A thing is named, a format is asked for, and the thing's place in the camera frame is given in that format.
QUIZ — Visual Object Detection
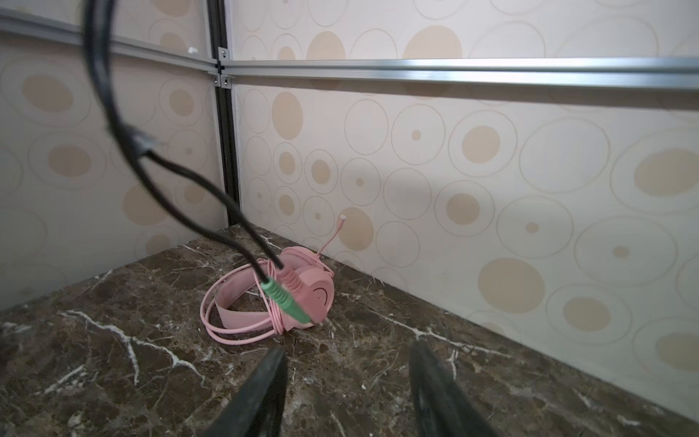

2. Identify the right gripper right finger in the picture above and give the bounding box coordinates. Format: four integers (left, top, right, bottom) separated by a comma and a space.
409, 340, 497, 437

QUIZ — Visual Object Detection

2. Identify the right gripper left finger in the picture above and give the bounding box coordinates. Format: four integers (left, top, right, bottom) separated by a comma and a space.
201, 348, 288, 437

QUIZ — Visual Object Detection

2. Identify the pink headset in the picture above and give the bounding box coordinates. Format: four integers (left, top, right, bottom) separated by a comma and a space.
200, 246, 335, 346

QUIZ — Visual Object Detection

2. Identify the red headphone cable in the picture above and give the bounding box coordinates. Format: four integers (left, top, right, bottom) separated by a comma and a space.
80, 0, 315, 326

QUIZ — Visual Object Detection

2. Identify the left black corner post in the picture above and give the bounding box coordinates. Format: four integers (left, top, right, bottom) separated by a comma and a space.
206, 0, 240, 204

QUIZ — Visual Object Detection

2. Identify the horizontal aluminium rail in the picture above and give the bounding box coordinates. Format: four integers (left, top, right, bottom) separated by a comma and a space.
222, 58, 698, 92

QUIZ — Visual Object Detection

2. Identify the left diagonal aluminium rail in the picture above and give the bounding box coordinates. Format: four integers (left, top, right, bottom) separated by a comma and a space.
0, 7, 220, 75

